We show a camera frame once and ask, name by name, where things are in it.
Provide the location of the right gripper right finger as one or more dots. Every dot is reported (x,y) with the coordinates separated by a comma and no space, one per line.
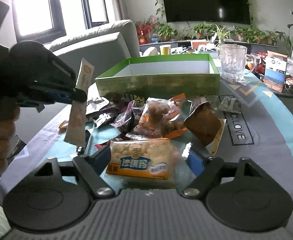
(206,170)

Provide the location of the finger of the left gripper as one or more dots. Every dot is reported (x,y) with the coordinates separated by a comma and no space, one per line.
(36,97)

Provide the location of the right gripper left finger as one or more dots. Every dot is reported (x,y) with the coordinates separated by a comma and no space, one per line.
(89,169)

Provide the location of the yellow sachima snack packet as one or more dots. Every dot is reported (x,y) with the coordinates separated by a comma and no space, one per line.
(150,159)

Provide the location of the clear orange nut packet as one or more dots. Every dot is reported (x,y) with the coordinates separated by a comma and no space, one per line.
(160,118)

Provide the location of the person's left hand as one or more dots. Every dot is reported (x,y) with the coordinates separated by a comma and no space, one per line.
(7,132)

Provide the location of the brown snack pouch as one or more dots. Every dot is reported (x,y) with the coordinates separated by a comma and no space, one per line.
(203,123)

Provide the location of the purple snack packet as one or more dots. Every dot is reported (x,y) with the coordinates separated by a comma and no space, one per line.
(127,121)

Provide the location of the black framed window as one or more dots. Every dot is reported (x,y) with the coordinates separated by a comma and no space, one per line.
(46,20)

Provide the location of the grey crumpled wrapper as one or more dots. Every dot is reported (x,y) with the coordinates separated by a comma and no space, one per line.
(230,104)

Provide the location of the patterned blue grey tablecloth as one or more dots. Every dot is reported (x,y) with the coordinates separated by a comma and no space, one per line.
(263,132)

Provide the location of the grey armchair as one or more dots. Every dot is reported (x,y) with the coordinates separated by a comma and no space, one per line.
(103,46)

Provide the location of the green cardboard box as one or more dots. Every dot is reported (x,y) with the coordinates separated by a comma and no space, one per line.
(162,76)

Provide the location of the dark round side table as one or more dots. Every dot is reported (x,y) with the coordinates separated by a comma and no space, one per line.
(286,97)

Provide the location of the clear glass mug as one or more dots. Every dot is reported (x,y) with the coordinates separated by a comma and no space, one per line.
(234,58)

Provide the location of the blue white carton box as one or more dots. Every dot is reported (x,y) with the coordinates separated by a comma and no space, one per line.
(275,71)

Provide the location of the yellow can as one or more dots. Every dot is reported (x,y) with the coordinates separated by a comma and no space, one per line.
(165,49)

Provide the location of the red flower decoration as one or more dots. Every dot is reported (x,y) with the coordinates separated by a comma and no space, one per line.
(145,28)

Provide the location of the spider plant in vase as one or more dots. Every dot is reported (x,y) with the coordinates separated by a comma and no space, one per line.
(219,33)

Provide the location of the black wall television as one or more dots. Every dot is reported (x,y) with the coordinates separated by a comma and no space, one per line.
(231,11)

